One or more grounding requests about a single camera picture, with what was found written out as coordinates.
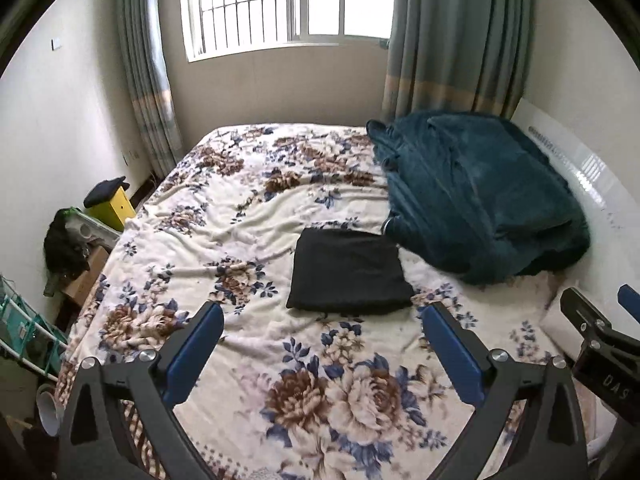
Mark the black bag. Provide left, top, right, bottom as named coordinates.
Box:
left=43, top=209, right=90, bottom=280

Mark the white headboard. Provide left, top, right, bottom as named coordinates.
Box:
left=512, top=100, right=639, bottom=326

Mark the cardboard box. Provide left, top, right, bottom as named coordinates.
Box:
left=62, top=246, right=108, bottom=308

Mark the teal wire rack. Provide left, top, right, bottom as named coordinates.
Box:
left=0, top=276, right=67, bottom=382

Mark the left grey curtain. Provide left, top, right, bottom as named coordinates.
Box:
left=116, top=0, right=184, bottom=179

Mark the white cup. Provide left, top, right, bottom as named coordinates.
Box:
left=36, top=385, right=64, bottom=437

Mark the black striped knit sweater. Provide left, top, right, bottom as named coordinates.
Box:
left=286, top=229, right=413, bottom=315

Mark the right grey curtain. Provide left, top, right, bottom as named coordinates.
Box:
left=382, top=0, right=535, bottom=122

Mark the dark teal fleece blanket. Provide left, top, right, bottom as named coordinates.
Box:
left=367, top=110, right=590, bottom=286

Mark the yellow box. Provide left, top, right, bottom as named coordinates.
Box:
left=85, top=191, right=136, bottom=232

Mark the black cloth on box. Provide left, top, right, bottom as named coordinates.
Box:
left=84, top=176, right=130, bottom=209

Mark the window with bars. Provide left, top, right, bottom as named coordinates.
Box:
left=180, top=0, right=394, bottom=62

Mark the grey curtain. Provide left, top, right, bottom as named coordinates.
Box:
left=116, top=0, right=184, bottom=179
left=382, top=0, right=535, bottom=122

